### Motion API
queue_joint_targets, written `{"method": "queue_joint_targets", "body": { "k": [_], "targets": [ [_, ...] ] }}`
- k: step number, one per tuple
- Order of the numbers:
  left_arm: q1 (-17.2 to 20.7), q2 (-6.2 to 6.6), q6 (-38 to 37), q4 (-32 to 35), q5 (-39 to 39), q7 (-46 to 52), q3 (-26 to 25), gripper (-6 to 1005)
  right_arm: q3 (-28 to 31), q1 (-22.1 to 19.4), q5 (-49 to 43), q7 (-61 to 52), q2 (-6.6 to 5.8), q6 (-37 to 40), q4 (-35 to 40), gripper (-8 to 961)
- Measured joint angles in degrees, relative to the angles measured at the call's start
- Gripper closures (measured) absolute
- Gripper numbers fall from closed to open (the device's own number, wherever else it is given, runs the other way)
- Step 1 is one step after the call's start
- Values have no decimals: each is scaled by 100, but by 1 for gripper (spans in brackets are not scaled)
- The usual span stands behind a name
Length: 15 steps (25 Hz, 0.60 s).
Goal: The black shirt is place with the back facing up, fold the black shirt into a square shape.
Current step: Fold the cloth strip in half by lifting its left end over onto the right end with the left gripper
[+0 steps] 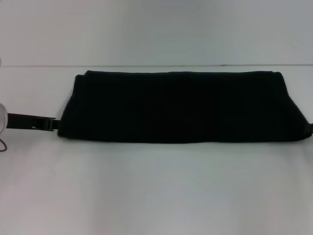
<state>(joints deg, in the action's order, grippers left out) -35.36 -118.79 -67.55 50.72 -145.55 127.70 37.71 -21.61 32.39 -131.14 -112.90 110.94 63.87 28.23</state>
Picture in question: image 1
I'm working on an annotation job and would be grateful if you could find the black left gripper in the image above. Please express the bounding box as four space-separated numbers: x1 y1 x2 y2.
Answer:
7 113 61 132

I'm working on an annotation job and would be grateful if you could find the black shirt with FREE print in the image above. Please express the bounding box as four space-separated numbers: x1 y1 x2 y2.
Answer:
57 70 313 144

